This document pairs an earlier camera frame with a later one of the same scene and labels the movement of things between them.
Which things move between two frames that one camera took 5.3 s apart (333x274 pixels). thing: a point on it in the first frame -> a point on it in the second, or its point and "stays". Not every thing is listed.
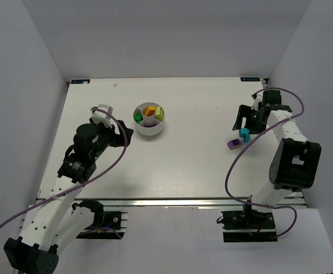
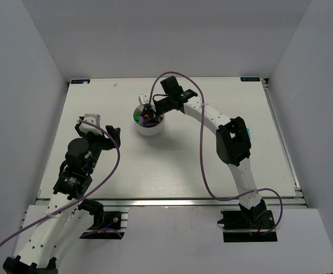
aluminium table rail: [173, 202] stays
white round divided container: [149, 119] stays
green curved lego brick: [138, 118] stays
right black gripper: [252, 120] -> [155, 107]
